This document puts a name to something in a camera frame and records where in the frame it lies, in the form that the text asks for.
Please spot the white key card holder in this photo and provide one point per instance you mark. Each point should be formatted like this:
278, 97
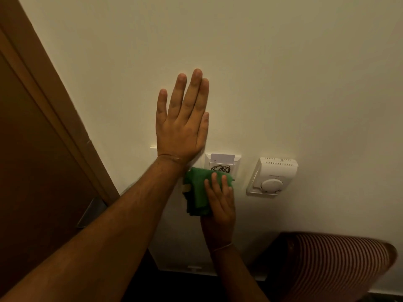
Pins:
234, 168

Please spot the person's left thumb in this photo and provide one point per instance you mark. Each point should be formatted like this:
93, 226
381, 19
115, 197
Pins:
203, 130

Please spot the person's left little finger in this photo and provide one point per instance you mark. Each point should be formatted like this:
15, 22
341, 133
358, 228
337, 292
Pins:
161, 105

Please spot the white key card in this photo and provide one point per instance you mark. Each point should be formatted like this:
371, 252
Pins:
222, 158

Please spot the striped upholstered chair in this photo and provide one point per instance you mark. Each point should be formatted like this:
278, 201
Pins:
330, 267

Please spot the person's right little finger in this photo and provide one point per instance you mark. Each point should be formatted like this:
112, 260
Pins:
231, 196

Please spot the white dial thermostat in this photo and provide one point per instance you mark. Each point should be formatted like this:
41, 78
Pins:
272, 179

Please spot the brown wooden door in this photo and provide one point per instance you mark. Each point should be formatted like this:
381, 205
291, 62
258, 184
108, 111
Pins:
37, 172

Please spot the brown wooden door frame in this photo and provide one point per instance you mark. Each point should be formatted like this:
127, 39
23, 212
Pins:
53, 100

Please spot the person's left forearm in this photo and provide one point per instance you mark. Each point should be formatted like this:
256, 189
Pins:
104, 235

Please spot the person's left hand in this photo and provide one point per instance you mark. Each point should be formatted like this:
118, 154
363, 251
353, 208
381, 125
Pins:
179, 135

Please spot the person's right forearm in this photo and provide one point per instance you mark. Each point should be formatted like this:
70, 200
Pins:
239, 276

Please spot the person's right hand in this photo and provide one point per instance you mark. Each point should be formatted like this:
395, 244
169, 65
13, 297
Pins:
220, 220

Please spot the person's left middle finger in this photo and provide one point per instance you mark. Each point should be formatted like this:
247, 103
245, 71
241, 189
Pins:
192, 91

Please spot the person's right middle finger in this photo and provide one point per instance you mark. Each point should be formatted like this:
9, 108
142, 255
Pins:
216, 187

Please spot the green cleaning cloth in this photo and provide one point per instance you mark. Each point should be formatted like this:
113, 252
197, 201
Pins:
196, 194

